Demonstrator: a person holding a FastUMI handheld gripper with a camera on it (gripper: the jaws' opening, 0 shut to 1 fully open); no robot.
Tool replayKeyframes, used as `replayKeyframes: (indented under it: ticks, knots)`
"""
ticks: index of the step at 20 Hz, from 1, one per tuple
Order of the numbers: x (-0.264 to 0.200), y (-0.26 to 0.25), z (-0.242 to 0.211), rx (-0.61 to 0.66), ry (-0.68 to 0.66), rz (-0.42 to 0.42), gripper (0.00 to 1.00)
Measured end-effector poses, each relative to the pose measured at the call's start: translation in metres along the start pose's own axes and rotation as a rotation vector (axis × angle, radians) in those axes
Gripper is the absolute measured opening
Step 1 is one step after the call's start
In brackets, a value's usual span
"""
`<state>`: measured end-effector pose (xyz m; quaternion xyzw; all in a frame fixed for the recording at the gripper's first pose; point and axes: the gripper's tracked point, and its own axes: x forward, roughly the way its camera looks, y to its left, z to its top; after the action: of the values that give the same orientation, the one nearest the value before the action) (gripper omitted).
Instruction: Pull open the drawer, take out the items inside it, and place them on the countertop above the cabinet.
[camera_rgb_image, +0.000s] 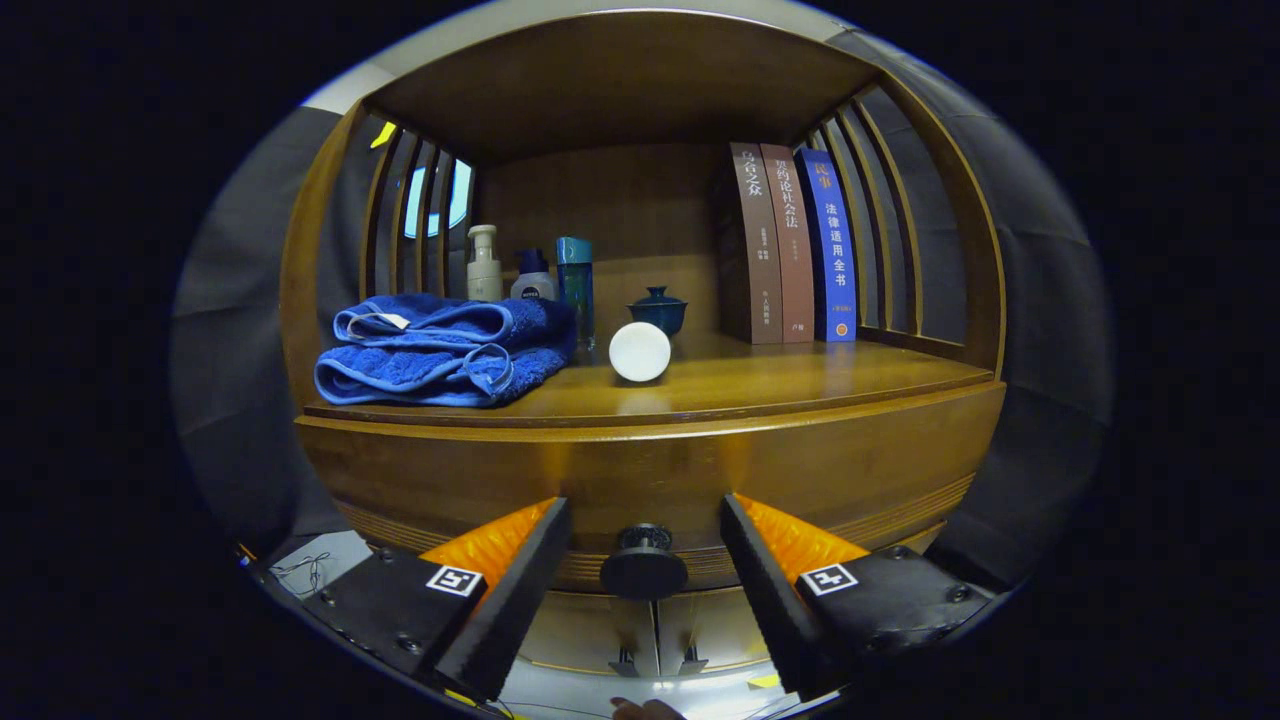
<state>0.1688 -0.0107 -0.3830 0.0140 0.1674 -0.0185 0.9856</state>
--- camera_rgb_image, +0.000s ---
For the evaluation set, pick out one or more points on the wooden countertop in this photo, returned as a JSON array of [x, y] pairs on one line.
[[760, 375]]

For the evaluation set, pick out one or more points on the wooden drawer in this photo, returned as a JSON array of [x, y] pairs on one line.
[[640, 470]]

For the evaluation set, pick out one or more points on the folded blue towel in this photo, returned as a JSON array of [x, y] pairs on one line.
[[430, 360]]

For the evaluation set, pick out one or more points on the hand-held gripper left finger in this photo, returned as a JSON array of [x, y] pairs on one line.
[[515, 600]]

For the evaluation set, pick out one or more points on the clear blue bottle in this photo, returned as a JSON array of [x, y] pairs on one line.
[[576, 285]]

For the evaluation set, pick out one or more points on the white lotion bottle blue cap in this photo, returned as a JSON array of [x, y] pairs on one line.
[[532, 285]]

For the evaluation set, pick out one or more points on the white pump bottle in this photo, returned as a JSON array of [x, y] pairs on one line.
[[484, 270]]

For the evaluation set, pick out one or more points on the reddish brown book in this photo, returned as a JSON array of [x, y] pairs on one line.
[[792, 250]]

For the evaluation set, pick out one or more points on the wooden cabinet door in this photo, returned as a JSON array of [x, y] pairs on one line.
[[590, 630], [710, 628]]

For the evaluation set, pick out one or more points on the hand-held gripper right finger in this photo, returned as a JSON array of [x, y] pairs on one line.
[[770, 600]]

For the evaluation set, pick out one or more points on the blue lidded teacup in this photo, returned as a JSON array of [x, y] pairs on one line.
[[657, 312]]

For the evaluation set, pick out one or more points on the wooden cabinet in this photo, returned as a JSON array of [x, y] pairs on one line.
[[620, 200]]

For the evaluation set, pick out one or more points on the blue book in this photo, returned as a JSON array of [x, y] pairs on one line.
[[832, 250]]

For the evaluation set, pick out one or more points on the white green tube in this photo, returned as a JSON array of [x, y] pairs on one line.
[[640, 352]]

